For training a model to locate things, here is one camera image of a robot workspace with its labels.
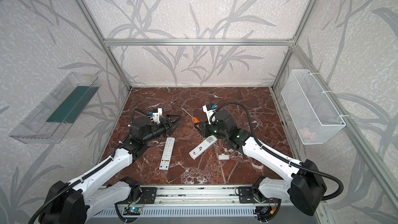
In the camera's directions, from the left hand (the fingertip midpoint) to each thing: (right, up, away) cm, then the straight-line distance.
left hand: (182, 116), depth 75 cm
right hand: (+7, -2, 0) cm, 7 cm away
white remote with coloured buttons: (-10, -22, +10) cm, 26 cm away
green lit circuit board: (-23, -44, -4) cm, 49 cm away
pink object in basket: (+59, -7, -2) cm, 60 cm away
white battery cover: (+22, -24, +12) cm, 35 cm away
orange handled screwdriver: (+6, -1, -1) cm, 6 cm away
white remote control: (+5, -22, +11) cm, 25 cm away
